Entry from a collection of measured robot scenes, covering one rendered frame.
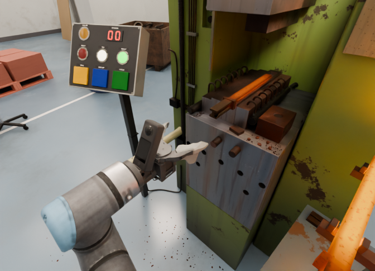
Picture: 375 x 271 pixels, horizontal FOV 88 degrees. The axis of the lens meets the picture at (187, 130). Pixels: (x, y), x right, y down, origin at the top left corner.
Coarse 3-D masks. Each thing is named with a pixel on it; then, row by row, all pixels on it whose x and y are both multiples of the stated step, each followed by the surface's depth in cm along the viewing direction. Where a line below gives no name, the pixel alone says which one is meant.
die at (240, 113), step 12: (252, 72) 98; (264, 72) 95; (276, 72) 93; (228, 84) 86; (240, 84) 84; (264, 84) 81; (276, 84) 83; (288, 84) 92; (204, 96) 77; (216, 96) 75; (228, 96) 72; (252, 96) 74; (264, 96) 74; (204, 108) 79; (240, 108) 67; (252, 108) 67; (228, 120) 73; (240, 120) 70
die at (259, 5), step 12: (216, 0) 56; (228, 0) 54; (240, 0) 52; (252, 0) 50; (264, 0) 48; (276, 0) 48; (288, 0) 54; (300, 0) 61; (312, 0) 70; (240, 12) 53; (252, 12) 51; (264, 12) 50; (276, 12) 51
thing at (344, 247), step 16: (368, 176) 43; (368, 192) 39; (352, 208) 37; (368, 208) 37; (352, 224) 34; (336, 240) 32; (352, 240) 32; (320, 256) 30; (336, 256) 30; (352, 256) 30
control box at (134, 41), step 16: (96, 32) 84; (128, 32) 80; (144, 32) 81; (80, 48) 86; (96, 48) 84; (112, 48) 82; (128, 48) 80; (144, 48) 83; (80, 64) 87; (96, 64) 85; (112, 64) 83; (128, 64) 81; (144, 64) 86; (144, 80) 88
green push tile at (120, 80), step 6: (114, 72) 82; (120, 72) 82; (126, 72) 81; (114, 78) 82; (120, 78) 82; (126, 78) 81; (114, 84) 83; (120, 84) 82; (126, 84) 81; (126, 90) 82
